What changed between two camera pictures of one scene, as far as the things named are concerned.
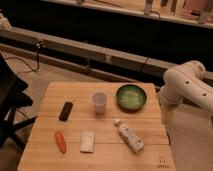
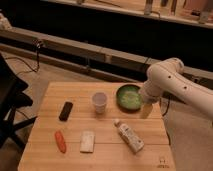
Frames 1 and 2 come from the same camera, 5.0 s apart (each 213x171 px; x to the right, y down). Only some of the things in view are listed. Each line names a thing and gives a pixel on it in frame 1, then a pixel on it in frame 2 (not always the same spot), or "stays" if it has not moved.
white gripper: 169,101 to 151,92
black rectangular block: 68,106 stays
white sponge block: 87,141 stays
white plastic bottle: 133,140 stays
